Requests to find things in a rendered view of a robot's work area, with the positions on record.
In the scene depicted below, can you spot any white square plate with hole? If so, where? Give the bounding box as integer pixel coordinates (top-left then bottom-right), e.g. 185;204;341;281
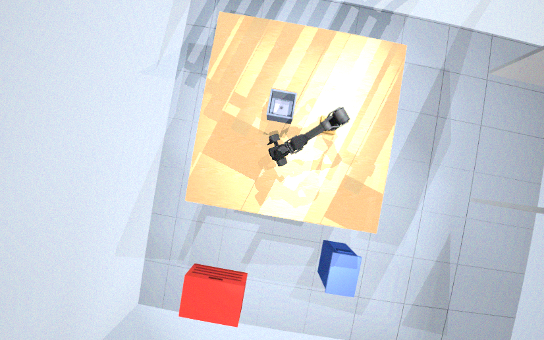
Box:
273;100;290;116

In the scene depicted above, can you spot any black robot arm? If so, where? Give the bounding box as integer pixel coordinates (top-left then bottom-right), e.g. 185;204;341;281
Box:
268;107;350;160

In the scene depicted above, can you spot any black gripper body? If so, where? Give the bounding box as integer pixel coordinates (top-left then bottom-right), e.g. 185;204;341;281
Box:
269;134;287;167

